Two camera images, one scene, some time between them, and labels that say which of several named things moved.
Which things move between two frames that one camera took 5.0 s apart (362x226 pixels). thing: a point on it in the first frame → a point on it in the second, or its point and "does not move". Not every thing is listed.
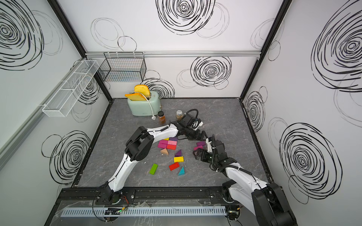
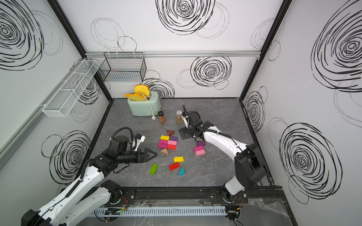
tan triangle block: (164, 151) does not move
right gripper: (204, 157) → (183, 131)
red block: (174, 165) does not move
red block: (171, 147) does not move
